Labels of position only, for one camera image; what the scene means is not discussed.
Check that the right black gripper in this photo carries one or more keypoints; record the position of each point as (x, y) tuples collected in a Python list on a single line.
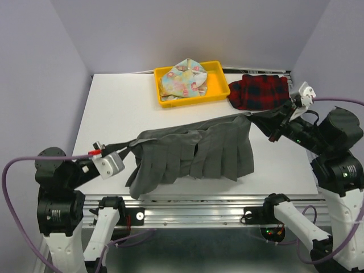
[(289, 110)]

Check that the red black plaid skirt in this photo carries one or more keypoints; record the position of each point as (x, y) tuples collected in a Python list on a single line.
[(259, 93)]

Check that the grey skirt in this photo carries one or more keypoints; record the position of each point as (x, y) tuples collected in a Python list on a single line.
[(211, 149)]

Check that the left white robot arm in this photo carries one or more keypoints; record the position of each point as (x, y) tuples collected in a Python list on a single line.
[(60, 207)]

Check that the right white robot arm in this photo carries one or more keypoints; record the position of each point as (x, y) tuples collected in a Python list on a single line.
[(340, 177)]

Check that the yellow plastic bin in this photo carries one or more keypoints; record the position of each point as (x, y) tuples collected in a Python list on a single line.
[(216, 82)]

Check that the pastel patterned cloth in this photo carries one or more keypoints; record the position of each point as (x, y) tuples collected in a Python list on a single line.
[(187, 79)]

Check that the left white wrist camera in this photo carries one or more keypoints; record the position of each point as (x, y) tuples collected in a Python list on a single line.
[(107, 160)]

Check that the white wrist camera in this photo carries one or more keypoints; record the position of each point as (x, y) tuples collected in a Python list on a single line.
[(107, 160), (302, 96)]

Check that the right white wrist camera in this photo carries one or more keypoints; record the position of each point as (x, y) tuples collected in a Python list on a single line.
[(302, 96)]

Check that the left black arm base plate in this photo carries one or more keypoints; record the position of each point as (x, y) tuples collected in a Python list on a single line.
[(133, 217)]

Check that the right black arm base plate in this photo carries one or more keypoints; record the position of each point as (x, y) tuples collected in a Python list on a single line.
[(256, 215)]

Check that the aluminium frame rail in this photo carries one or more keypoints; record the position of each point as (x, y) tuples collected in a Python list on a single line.
[(121, 106)]

